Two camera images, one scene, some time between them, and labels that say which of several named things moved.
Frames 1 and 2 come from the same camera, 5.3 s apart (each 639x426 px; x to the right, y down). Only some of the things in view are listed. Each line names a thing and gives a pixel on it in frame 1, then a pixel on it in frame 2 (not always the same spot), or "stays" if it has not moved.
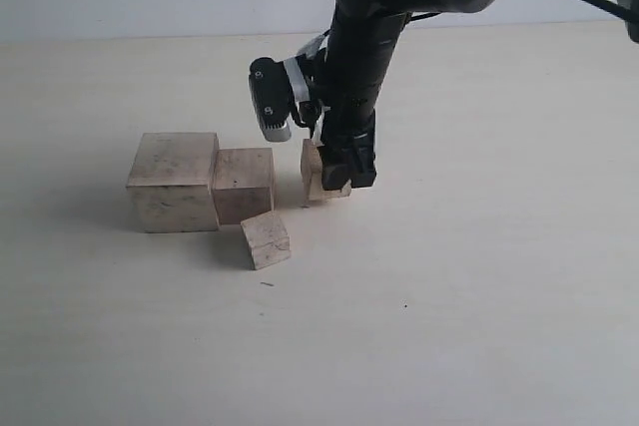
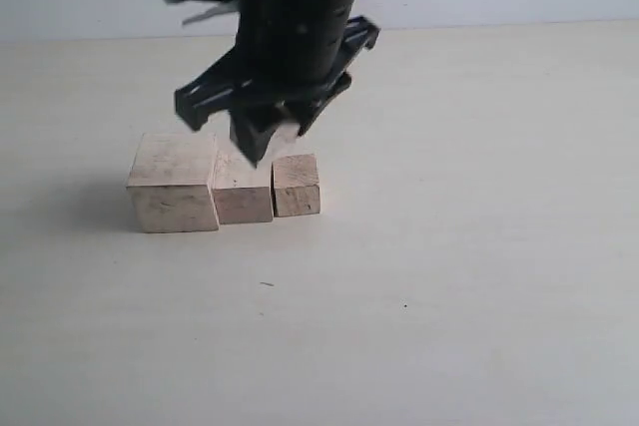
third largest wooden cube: [312, 176] -> [296, 186]
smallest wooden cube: [266, 238] -> [286, 131]
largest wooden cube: [170, 186] stays
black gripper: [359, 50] -> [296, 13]
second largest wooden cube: [244, 184] stays
